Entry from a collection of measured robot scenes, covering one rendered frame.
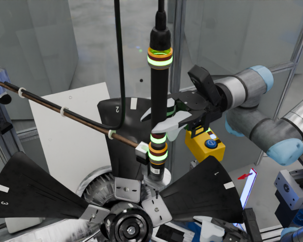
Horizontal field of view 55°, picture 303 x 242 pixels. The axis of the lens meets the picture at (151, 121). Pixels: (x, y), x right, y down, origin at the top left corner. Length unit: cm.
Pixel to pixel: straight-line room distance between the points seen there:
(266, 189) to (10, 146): 192
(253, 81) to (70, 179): 66
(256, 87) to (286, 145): 15
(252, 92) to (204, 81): 18
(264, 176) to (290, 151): 189
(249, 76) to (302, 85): 311
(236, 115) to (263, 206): 169
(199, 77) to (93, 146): 55
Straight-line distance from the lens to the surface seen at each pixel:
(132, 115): 81
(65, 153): 102
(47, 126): 102
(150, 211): 88
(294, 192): 128
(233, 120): 81
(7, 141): 130
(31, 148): 153
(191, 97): 66
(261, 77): 77
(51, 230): 96
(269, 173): 266
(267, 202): 247
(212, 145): 121
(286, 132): 76
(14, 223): 99
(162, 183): 74
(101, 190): 93
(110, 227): 79
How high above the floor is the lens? 194
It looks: 42 degrees down
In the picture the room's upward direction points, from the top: straight up
